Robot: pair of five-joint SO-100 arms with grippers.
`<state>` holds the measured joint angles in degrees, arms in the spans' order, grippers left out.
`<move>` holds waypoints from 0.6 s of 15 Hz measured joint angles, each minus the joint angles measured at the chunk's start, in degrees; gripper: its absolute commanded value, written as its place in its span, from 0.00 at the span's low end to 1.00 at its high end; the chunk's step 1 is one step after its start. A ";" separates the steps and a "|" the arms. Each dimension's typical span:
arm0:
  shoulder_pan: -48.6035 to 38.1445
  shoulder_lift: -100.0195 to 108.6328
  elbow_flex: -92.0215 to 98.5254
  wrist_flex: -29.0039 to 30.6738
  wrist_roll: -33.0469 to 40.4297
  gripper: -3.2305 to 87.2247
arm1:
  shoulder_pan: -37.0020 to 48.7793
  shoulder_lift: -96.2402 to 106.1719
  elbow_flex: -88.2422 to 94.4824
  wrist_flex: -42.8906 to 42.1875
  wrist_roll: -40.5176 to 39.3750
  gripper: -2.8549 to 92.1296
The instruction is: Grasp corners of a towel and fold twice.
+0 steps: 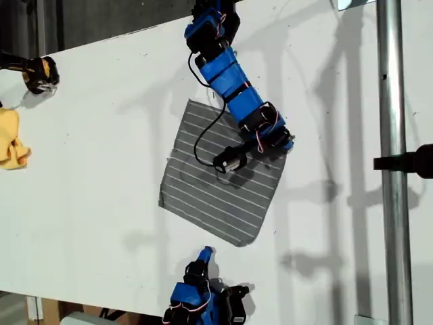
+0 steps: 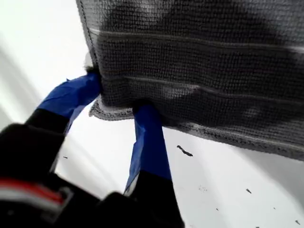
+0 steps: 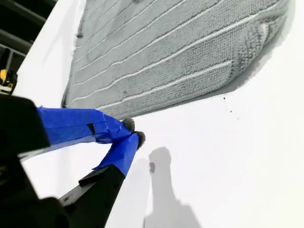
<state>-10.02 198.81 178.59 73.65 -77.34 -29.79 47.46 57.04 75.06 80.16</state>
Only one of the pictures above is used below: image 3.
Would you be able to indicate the grey striped towel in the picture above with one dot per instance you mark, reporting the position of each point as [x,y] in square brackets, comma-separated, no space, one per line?
[166,59]

